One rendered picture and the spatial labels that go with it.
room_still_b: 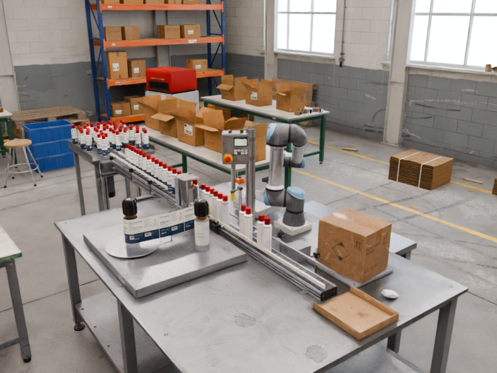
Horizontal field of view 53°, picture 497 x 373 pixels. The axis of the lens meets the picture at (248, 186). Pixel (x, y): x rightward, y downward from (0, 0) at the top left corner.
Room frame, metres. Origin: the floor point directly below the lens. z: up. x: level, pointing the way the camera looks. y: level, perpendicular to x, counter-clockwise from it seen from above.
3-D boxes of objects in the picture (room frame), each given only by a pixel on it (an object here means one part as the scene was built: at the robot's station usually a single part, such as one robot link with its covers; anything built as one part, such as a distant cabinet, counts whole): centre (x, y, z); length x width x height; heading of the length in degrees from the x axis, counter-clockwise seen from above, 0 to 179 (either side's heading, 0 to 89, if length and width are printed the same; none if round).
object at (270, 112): (7.72, -0.18, 0.39); 2.20 x 0.80 x 0.78; 38
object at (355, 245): (2.42, -0.57, 0.99); 0.30 x 0.24 x 0.27; 43
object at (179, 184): (3.09, 0.40, 1.01); 0.14 x 0.13 x 0.26; 36
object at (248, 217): (2.69, 0.00, 0.98); 0.05 x 0.05 x 0.20
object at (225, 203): (2.90, 0.15, 0.98); 0.05 x 0.05 x 0.20
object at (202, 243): (2.58, 0.26, 1.03); 0.09 x 0.09 x 0.30
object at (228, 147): (2.94, 0.08, 1.38); 0.17 x 0.10 x 0.19; 91
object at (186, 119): (5.39, 0.59, 0.97); 0.45 x 0.38 x 0.37; 131
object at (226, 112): (10.02, 0.29, 0.19); 0.64 x 0.54 x 0.37; 132
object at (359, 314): (1.99, -0.50, 0.85); 0.30 x 0.26 x 0.04; 36
